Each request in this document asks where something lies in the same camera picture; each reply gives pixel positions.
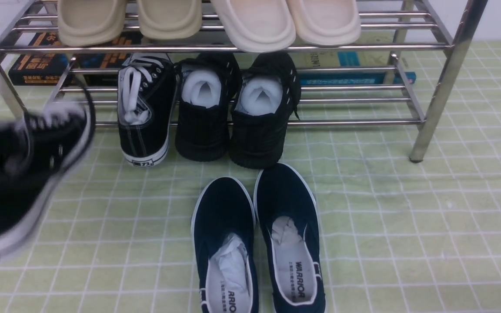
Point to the cream slipper far right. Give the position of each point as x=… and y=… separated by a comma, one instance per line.
x=326, y=22

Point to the navy slip-on shoe right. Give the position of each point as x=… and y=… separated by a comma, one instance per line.
x=288, y=217

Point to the black knit shoe left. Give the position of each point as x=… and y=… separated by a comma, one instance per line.
x=208, y=83

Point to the blue tan book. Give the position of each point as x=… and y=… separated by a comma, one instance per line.
x=350, y=77

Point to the navy slip-on shoe left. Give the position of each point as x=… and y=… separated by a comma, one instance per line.
x=223, y=228

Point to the black orange book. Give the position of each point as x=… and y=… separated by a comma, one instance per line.
x=46, y=70

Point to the navy slip-on shoe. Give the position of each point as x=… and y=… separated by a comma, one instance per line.
x=223, y=228
x=288, y=217

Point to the black lace sneaker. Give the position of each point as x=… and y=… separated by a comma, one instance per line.
x=37, y=152
x=147, y=90

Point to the black knit shoe right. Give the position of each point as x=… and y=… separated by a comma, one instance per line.
x=269, y=94

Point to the beige slipper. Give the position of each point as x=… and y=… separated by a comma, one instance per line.
x=83, y=23
x=169, y=19

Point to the green checked tablecloth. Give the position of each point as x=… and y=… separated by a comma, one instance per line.
x=396, y=236

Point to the cream slipper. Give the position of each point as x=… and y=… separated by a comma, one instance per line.
x=256, y=25
x=326, y=22

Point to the beige slipper far left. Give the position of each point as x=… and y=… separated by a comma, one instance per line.
x=83, y=23

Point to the black knit shoe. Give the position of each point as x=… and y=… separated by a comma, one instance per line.
x=269, y=94
x=208, y=83

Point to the stainless steel shoe rack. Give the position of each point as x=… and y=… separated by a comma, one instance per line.
x=416, y=25

